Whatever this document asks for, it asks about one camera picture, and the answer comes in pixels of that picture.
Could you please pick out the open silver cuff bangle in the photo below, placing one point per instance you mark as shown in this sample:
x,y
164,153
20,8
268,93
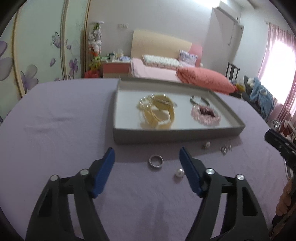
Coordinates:
x,y
199,101

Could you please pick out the pink beige nightstand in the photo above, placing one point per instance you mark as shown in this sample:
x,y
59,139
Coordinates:
x,y
115,69

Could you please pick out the small silver earrings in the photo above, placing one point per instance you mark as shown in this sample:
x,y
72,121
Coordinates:
x,y
225,149

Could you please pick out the wall light switch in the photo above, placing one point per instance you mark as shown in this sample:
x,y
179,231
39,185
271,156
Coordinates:
x,y
123,26

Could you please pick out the white floral pillow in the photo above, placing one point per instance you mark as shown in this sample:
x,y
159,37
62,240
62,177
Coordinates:
x,y
161,62

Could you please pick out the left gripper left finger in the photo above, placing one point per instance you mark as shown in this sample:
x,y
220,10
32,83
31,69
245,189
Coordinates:
x,y
65,209

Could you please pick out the beige pink headboard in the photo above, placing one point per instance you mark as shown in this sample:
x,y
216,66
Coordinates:
x,y
151,43

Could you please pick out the bed with pink sheet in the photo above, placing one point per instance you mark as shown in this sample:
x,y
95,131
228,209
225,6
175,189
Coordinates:
x,y
139,70

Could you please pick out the folded coral duvet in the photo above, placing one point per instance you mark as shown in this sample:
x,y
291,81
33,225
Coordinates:
x,y
206,78

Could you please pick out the blue plush blanket pile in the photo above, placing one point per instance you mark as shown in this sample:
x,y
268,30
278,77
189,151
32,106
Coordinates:
x,y
262,96

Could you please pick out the floral sliding wardrobe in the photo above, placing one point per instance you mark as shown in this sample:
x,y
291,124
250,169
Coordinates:
x,y
44,41

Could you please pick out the white pearl bead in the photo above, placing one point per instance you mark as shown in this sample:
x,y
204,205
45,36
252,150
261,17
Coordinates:
x,y
180,173

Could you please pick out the mug on nightstand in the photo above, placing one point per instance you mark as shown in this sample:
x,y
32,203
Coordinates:
x,y
112,56

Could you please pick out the pink curtain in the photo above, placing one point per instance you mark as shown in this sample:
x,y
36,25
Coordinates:
x,y
277,70

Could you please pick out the small pearl stud earring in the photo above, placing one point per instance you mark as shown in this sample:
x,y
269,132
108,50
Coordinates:
x,y
206,145

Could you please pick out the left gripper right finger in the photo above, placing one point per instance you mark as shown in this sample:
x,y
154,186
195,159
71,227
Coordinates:
x,y
229,209

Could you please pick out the lilac square pillow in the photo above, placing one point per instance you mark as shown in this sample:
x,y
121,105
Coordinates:
x,y
186,57

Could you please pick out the hanging plush toy stack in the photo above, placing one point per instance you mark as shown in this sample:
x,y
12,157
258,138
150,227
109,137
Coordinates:
x,y
95,46

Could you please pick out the grey shallow cardboard tray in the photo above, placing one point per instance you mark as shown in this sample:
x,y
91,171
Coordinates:
x,y
129,129

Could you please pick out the person's hand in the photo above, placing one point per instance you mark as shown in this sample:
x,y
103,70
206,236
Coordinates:
x,y
285,200

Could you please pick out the dark wooden chair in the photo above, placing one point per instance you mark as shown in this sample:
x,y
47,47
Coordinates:
x,y
232,71

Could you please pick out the purple tablecloth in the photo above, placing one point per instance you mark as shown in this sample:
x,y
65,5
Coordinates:
x,y
62,127

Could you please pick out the large silver hoop bangle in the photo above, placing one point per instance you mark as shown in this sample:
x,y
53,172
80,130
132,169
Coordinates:
x,y
162,98

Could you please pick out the red waste bin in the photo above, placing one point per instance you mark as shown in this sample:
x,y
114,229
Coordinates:
x,y
92,74

